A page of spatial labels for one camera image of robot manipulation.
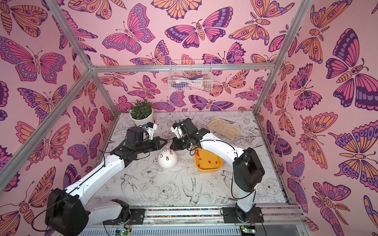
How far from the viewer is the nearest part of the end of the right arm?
0.62 metres

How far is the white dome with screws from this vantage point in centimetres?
85

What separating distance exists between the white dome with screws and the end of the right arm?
0.13 meters
